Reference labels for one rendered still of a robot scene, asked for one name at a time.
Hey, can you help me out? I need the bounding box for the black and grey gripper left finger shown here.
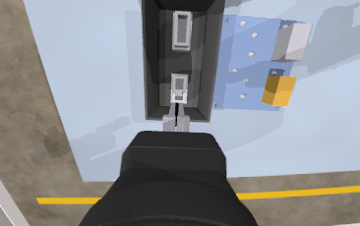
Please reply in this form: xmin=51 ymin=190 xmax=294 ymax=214
xmin=162 ymin=102 xmax=177 ymax=132

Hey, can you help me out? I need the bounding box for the yellow-orange block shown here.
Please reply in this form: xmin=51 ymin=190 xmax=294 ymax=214
xmin=262 ymin=76 xmax=296 ymax=106

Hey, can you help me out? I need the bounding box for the grey metal block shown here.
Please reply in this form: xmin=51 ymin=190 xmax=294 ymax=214
xmin=271 ymin=23 xmax=312 ymax=63

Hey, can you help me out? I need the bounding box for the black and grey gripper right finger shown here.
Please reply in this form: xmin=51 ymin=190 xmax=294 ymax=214
xmin=176 ymin=102 xmax=190 ymax=132

